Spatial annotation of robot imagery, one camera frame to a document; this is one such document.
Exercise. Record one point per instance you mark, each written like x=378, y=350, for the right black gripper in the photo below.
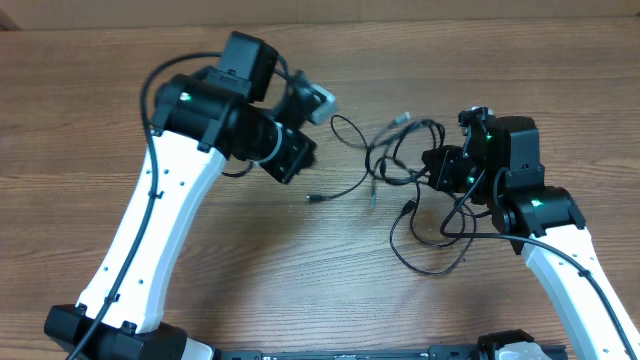
x=441, y=172

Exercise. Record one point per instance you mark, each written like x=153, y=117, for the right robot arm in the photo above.
x=499, y=166

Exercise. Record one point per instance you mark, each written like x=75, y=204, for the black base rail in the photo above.
x=433, y=352

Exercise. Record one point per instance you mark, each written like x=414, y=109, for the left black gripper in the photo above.
x=300, y=156

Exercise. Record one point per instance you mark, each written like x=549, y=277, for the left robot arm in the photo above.
x=244, y=104

